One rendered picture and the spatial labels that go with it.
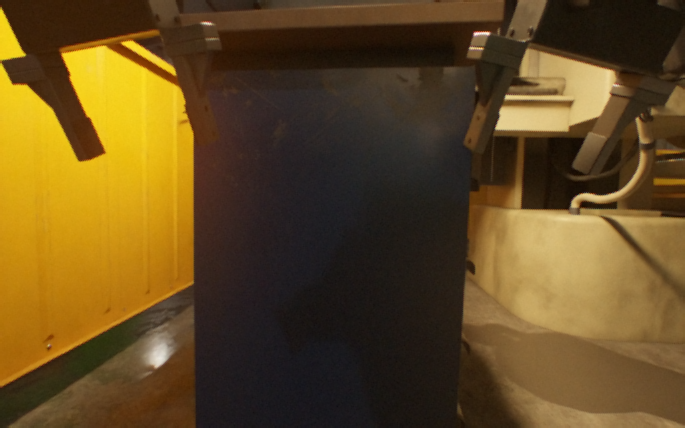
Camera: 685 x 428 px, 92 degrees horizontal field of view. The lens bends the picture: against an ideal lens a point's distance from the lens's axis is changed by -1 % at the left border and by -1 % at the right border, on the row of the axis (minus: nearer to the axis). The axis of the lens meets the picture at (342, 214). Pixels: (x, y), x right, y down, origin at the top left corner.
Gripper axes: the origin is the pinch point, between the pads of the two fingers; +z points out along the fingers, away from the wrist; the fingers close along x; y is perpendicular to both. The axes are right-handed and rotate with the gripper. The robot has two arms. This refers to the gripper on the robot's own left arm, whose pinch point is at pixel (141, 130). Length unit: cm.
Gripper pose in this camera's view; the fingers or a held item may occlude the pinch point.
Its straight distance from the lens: 40.3
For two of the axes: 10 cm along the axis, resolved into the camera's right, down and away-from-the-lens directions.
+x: -9.9, 0.9, 1.2
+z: 1.4, 8.8, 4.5
